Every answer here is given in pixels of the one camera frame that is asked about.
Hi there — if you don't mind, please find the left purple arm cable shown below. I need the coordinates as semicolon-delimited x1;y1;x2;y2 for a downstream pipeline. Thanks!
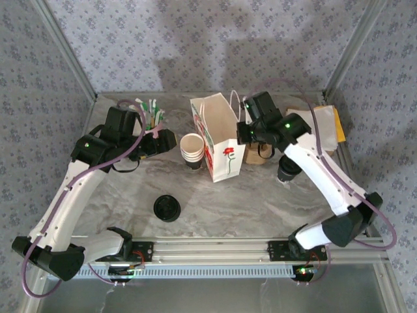
21;99;147;299

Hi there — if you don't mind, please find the stack of paper cups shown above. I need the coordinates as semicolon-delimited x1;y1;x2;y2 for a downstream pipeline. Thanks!
179;132;205;170

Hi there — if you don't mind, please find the black mounting plate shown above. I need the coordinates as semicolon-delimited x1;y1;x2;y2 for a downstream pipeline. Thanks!
94;240;154;263
267;240;328;261

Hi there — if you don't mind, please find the stack of white napkins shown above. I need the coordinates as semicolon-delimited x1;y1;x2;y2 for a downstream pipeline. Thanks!
285;104;337;158

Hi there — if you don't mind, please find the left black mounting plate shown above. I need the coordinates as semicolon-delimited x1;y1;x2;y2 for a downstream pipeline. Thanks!
94;240;154;263

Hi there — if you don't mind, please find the grey metal panel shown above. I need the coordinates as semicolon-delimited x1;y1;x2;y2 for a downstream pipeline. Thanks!
24;263;407;313

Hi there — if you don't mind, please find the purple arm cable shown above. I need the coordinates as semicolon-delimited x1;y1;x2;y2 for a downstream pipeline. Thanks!
21;99;147;299
252;78;398;288

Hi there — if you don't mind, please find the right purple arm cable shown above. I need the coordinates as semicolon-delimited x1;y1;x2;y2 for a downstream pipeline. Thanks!
252;78;398;288

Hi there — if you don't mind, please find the right small circuit board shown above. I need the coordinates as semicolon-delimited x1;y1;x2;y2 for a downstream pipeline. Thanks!
294;264;319;278

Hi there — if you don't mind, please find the black paper coffee cup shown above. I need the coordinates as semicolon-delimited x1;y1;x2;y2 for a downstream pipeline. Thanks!
276;155;302;184

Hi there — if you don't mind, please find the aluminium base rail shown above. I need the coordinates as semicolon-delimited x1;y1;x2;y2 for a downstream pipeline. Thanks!
35;237;390;265

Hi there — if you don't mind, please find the white paper napkin stack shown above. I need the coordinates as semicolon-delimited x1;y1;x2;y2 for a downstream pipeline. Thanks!
285;106;339;151

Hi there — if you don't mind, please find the brown pulp cup carrier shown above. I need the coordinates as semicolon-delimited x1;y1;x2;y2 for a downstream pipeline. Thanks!
244;142;275;166

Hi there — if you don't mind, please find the small circuit board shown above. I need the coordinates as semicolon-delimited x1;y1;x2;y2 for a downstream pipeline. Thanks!
294;264;319;278
108;264;145;278

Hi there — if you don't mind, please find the grey slotted cable duct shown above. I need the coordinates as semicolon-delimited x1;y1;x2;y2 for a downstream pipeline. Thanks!
47;264;296;280

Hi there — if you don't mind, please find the stack of black lids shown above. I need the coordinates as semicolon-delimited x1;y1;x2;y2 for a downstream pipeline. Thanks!
153;194;181;223

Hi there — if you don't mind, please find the white floral paper bag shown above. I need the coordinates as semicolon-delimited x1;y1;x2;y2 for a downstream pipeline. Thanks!
190;90;247;184

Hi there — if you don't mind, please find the aluminium corner post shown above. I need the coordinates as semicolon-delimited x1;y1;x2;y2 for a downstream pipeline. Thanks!
321;0;389;98
31;0;98;100

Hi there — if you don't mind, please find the left small circuit board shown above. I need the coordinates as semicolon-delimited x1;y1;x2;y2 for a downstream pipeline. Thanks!
108;264;145;278

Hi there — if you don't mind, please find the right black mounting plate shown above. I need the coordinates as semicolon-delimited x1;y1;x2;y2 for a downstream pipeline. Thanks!
267;240;328;261

